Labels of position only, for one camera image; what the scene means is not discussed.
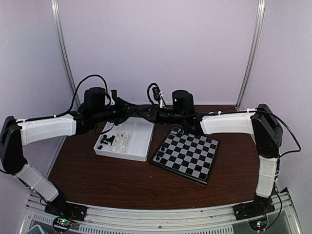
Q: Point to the aluminium frame post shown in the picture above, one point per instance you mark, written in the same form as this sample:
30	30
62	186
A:
259	20
64	55

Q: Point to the aluminium front rail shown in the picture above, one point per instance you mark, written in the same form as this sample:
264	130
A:
209	220

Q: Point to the black chess piece pile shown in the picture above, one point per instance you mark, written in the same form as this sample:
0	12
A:
106	139

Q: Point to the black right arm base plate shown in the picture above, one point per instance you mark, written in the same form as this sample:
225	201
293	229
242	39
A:
251	210

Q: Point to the right aluminium frame post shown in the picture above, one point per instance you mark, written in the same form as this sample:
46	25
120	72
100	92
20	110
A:
259	20

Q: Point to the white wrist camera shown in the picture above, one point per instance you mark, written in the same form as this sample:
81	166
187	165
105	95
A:
113	96
162	103

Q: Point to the left aluminium frame post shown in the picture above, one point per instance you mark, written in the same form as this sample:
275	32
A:
64	55

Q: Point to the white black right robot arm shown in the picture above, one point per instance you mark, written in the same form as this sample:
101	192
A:
258	122

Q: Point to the right round circuit board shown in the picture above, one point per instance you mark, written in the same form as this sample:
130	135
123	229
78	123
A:
258	224

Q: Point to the white chess piece pile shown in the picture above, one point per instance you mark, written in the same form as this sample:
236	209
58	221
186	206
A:
120	143

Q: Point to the black silver chessboard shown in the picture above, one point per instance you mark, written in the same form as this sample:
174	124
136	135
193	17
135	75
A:
187	155

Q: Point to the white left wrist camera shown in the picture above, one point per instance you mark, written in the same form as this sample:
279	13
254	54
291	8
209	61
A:
113	96

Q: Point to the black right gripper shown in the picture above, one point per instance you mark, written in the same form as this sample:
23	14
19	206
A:
153	115

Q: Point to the left round circuit board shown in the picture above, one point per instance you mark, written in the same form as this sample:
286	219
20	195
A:
61	224

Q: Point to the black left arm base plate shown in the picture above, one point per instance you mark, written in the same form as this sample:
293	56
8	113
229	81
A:
73	212

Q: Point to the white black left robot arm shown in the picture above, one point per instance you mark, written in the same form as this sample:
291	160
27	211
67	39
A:
98	106

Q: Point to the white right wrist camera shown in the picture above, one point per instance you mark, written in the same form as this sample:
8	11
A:
162	103

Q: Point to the white compartment tray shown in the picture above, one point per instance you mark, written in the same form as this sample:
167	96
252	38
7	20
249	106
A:
130	140

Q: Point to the blue plastic basket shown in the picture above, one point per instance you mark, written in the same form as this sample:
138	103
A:
37	229

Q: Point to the round circuit board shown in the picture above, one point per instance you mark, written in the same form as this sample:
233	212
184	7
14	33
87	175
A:
61	224
258	224

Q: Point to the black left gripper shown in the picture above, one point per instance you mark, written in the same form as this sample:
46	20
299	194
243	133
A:
125	112

